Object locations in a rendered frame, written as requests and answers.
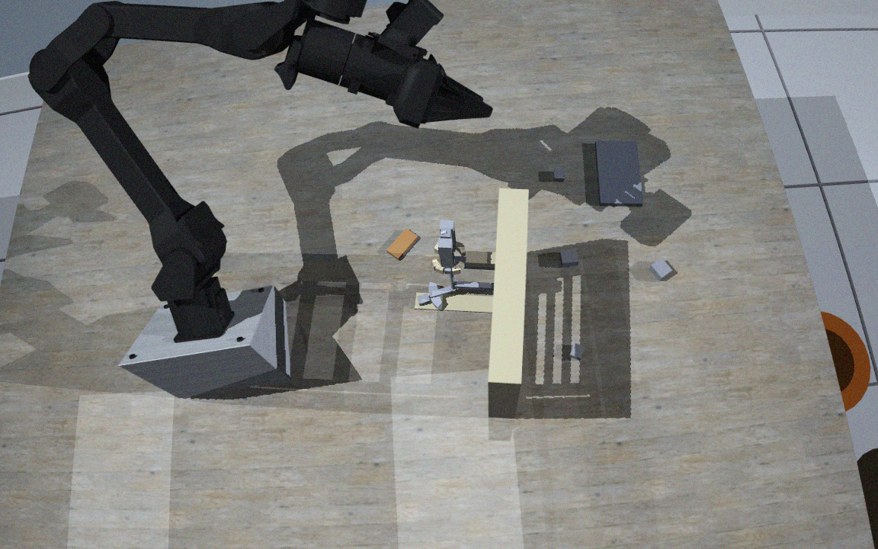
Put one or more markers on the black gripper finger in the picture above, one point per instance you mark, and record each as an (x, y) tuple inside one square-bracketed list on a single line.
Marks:
[(452, 81), (448, 102)]

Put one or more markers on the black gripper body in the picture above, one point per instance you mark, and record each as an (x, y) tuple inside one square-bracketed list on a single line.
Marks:
[(376, 70)]

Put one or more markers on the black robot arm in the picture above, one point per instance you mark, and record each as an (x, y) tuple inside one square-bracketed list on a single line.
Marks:
[(69, 76)]

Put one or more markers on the orange-brown rectangular block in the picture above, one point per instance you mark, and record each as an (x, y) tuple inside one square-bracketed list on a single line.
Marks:
[(402, 244)]

